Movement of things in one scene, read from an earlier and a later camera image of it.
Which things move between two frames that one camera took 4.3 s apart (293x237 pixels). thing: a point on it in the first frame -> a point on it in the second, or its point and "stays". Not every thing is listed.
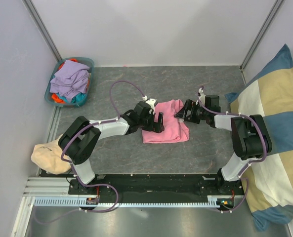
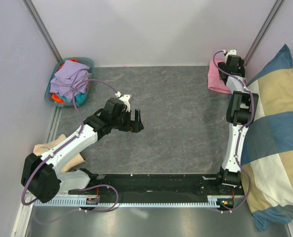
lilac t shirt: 70,80 stays
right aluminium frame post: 256,43 stays
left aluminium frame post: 31,9 stays
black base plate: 157,188 stays
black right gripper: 188,104 -> 241,69
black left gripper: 157,127 -> 135,126
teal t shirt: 80,98 stays
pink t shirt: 174,131 -> 214,82
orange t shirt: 55,96 stays
